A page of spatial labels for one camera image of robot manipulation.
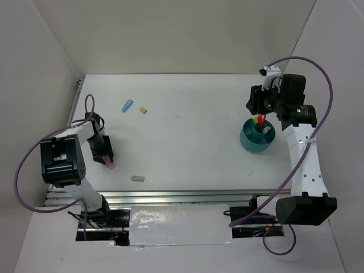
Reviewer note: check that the teal round divided organizer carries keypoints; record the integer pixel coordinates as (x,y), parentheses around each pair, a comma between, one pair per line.
(252,139)

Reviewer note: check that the blue transparent cap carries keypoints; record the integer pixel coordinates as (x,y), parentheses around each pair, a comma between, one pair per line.
(127,105)

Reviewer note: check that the red gel pen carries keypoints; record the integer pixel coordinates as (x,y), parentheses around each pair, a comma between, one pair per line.
(262,121)

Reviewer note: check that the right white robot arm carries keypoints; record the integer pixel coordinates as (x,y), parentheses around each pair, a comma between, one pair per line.
(309,202)

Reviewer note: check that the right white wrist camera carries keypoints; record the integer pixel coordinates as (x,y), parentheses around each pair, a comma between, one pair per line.
(270,75)

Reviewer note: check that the small tan eraser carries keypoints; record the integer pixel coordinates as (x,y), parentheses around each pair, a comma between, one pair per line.
(143,110)

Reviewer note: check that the aluminium front rail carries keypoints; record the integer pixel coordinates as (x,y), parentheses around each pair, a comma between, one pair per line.
(121,198)

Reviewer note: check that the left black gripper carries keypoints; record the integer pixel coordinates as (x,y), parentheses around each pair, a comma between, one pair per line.
(108,150)

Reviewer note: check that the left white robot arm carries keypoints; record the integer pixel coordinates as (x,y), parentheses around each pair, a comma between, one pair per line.
(63,164)

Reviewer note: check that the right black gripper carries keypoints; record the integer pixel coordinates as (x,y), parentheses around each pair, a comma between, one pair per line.
(255,103)

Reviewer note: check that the grey rectangular eraser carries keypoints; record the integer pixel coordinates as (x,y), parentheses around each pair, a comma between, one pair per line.
(138,178)

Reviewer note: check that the pink eraser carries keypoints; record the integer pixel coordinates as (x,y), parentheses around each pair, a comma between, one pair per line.
(109,163)

